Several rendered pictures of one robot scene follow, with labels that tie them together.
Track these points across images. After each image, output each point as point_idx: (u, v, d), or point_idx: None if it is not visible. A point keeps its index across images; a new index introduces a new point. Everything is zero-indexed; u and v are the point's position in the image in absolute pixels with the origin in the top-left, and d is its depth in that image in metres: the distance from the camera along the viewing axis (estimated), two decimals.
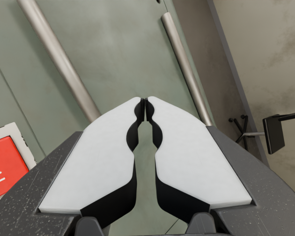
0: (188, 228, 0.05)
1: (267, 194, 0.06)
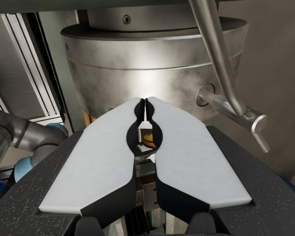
0: (188, 228, 0.05)
1: (267, 194, 0.06)
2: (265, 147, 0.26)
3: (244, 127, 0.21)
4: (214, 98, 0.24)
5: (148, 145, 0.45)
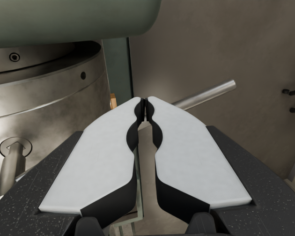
0: (188, 228, 0.05)
1: (267, 194, 0.06)
2: None
3: None
4: (22, 155, 0.21)
5: None
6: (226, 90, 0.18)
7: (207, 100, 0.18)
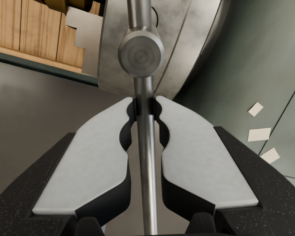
0: (188, 228, 0.05)
1: (275, 197, 0.06)
2: None
3: (162, 46, 0.10)
4: None
5: None
6: None
7: None
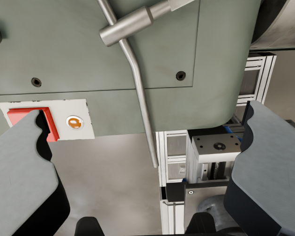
0: (188, 228, 0.05)
1: None
2: None
3: (109, 35, 0.22)
4: (151, 25, 0.22)
5: None
6: (151, 162, 0.35)
7: (151, 153, 0.34)
